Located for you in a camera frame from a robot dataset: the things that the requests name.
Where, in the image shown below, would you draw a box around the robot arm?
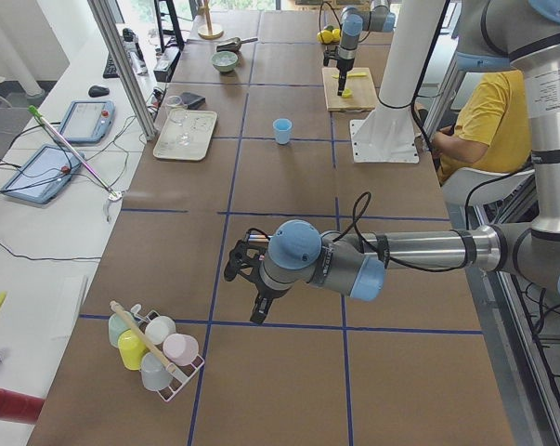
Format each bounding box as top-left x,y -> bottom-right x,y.
224,1 -> 560,323
323,1 -> 396,97

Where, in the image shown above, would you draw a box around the yellow plastic knife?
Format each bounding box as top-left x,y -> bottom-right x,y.
332,72 -> 367,79

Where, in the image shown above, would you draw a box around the wooden rack handle rod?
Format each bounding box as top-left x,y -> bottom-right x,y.
110,300 -> 179,375

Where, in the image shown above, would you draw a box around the metal ice scoop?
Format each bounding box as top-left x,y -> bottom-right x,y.
215,37 -> 258,53

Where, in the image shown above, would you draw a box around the black computer mouse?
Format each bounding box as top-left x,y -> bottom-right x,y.
87,85 -> 110,98

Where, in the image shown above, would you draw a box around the dark grey folded cloth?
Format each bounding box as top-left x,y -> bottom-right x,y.
180,92 -> 205,110

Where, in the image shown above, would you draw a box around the aluminium frame post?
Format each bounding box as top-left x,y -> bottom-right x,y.
87,0 -> 157,141

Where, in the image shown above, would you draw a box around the near blue teach pendant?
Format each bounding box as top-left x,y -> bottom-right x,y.
1,144 -> 83,204

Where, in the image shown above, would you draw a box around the cream bear print tray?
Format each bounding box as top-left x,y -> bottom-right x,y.
153,110 -> 217,162

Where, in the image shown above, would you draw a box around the grey plastic cup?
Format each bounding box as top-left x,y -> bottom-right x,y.
140,352 -> 173,391

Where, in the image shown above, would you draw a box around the yellow plastic cup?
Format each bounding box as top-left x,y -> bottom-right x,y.
117,330 -> 149,371

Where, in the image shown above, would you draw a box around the black keyboard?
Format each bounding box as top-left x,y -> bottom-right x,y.
102,55 -> 119,79

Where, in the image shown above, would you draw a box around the iridescent rod stand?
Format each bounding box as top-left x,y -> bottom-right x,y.
28,105 -> 123,222

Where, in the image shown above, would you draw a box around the red cylinder tube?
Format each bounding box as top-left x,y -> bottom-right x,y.
0,388 -> 45,425

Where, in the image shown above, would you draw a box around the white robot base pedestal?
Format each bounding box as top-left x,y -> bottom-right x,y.
350,0 -> 448,164

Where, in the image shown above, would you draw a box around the white plastic cup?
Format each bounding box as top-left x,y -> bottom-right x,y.
145,315 -> 176,346

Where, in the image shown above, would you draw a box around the wooden cutting board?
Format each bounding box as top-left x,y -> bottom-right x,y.
322,67 -> 378,112

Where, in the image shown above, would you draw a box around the white wire cup rack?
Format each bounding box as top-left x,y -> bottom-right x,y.
131,304 -> 204,402

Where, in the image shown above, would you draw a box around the lilac plastic cup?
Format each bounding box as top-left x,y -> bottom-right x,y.
163,334 -> 199,366

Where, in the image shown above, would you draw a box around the wooden paper towel stand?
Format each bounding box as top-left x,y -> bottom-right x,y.
197,0 -> 224,40

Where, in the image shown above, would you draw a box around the mint green plastic cup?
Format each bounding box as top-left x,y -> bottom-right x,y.
108,313 -> 129,348

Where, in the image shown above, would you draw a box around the clear glass cup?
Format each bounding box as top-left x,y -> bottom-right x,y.
171,108 -> 191,145

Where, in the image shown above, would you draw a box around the green bowl with ice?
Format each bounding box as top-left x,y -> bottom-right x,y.
211,51 -> 239,73

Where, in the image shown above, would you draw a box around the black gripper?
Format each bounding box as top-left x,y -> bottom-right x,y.
224,229 -> 275,324
323,46 -> 357,97

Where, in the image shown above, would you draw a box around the whole yellow lemons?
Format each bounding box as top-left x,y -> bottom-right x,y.
317,26 -> 341,45

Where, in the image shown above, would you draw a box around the far blue teach pendant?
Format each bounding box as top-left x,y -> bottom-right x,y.
59,100 -> 115,144

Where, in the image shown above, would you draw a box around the light blue plastic cup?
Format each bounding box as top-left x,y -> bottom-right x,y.
272,118 -> 293,145

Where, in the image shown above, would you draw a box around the blue teach pendant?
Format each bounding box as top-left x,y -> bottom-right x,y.
59,100 -> 115,144
1,144 -> 83,204

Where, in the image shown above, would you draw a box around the white chair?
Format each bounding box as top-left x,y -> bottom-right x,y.
442,167 -> 534,206

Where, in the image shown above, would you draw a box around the person in yellow shirt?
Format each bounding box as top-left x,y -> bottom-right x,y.
432,70 -> 531,184

